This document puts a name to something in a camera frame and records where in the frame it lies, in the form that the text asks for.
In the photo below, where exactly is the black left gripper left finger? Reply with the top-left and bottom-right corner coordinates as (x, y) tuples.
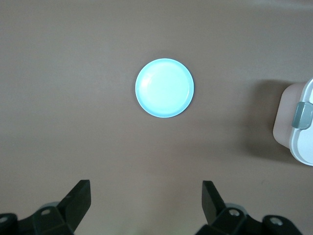
(31, 180), (92, 235)

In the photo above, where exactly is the grey box latch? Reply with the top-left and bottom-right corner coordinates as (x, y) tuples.
(292, 101), (313, 130)

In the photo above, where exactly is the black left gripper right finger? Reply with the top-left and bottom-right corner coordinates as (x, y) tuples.
(197, 180), (262, 235)

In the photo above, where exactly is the light blue round plate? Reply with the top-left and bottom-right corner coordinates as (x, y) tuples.
(134, 58), (196, 118)

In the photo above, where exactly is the white lidded storage box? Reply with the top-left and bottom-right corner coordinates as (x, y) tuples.
(272, 78), (313, 167)

